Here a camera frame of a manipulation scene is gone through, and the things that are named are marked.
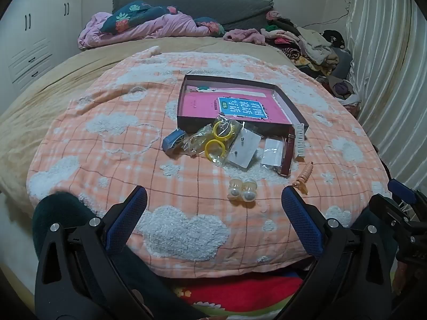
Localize orange plaid cloud blanket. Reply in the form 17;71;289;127
27;46;392;279

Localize grey headboard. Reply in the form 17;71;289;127
112;0;275;34

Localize clear bag with white earring card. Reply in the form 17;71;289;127
227;130;262;169

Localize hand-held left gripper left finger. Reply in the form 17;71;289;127
34;186;157;320

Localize white wardrobe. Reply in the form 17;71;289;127
0;0;84;107

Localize cream satin curtain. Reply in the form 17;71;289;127
343;0;427;190

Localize black cable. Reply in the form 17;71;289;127
302;7;349;29

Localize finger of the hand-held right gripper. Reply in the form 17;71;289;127
369;178;427;224

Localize pink quilt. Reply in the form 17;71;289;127
77;11;214;50

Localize small clear bag white card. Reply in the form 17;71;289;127
261;137;287;169

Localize beige bed sheet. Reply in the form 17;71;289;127
0;35;334;221

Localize yellow hair rings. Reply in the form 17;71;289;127
210;115;244;167

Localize pink fluffy garment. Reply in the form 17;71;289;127
223;28;267;45

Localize person's left leg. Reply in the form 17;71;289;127
32;191;207;320

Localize small blue jewelry box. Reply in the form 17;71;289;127
162;128;187;154

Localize pile of clothes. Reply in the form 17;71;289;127
260;11;359;107

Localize brown leather watch strap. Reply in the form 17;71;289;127
278;127;296;177

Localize pearl hair tie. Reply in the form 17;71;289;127
228;179;244;202
241;180;258;203

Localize white brush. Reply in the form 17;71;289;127
294;123;306;157

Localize clear bag with gold jewelry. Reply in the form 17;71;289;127
182;125;214;157

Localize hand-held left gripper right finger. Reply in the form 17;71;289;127
277;186;392;320

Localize dark floral quilt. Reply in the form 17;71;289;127
102;2;226;37

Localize orange spiral hair clip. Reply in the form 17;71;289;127
293;162;314;194

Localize shallow cardboard box pink lining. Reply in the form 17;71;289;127
176;75;309;137

